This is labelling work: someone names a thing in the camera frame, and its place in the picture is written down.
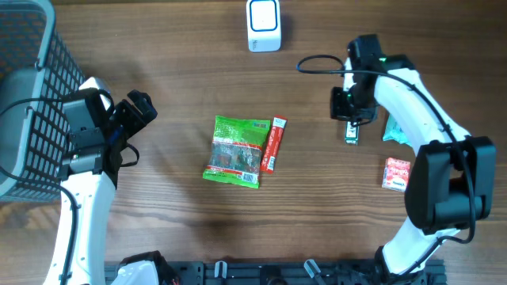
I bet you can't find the red stick sachet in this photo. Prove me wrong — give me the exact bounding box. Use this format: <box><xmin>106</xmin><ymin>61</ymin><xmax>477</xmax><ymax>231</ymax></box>
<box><xmin>261</xmin><ymin>116</ymin><xmax>288</xmax><ymax>173</ymax></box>

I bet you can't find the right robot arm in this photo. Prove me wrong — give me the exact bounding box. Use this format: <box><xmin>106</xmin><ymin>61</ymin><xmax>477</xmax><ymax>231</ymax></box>
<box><xmin>330</xmin><ymin>35</ymin><xmax>496</xmax><ymax>283</ymax></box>

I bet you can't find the green snack bag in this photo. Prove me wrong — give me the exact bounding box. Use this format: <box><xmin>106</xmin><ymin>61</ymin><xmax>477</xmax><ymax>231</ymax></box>
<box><xmin>203</xmin><ymin>116</ymin><xmax>271</xmax><ymax>188</ymax></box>

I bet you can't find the left camera cable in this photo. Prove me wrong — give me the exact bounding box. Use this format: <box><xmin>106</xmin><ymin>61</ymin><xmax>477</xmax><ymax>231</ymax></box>
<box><xmin>0</xmin><ymin>89</ymin><xmax>140</xmax><ymax>285</ymax></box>

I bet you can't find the right camera cable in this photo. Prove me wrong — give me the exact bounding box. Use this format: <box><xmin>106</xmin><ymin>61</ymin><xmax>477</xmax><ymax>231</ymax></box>
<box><xmin>295</xmin><ymin>54</ymin><xmax>478</xmax><ymax>274</ymax></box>

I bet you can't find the white barcode scanner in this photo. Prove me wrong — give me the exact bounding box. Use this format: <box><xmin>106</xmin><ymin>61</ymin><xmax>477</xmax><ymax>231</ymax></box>
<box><xmin>246</xmin><ymin>0</ymin><xmax>282</xmax><ymax>53</ymax></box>

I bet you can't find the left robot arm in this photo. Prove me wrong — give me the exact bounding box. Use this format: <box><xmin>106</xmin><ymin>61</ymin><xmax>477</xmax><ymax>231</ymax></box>
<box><xmin>44</xmin><ymin>78</ymin><xmax>158</xmax><ymax>284</ymax></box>

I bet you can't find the grey mesh basket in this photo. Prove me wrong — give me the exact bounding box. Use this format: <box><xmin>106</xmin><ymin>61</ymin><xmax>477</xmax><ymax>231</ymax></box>
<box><xmin>1</xmin><ymin>0</ymin><xmax>85</xmax><ymax>202</ymax></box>

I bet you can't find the camera cable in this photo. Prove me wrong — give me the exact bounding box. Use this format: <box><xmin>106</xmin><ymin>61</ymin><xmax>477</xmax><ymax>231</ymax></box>
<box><xmin>295</xmin><ymin>54</ymin><xmax>478</xmax><ymax>274</ymax></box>
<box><xmin>0</xmin><ymin>89</ymin><xmax>140</xmax><ymax>285</ymax></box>

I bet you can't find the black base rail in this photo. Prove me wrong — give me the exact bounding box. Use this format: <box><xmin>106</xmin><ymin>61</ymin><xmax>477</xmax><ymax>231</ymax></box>
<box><xmin>105</xmin><ymin>259</ymin><xmax>448</xmax><ymax>285</ymax></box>

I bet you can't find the mint wet wipes pack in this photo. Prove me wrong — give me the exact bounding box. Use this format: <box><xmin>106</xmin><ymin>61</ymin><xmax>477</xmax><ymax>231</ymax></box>
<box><xmin>383</xmin><ymin>114</ymin><xmax>411</xmax><ymax>146</ymax></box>

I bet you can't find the pink tissue pack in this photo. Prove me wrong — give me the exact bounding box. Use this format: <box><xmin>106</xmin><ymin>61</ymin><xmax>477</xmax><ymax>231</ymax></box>
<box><xmin>382</xmin><ymin>158</ymin><xmax>410</xmax><ymax>192</ymax></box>

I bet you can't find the green white medicine box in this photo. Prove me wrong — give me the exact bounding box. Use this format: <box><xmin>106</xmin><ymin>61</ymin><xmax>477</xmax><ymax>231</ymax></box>
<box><xmin>345</xmin><ymin>122</ymin><xmax>359</xmax><ymax>145</ymax></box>

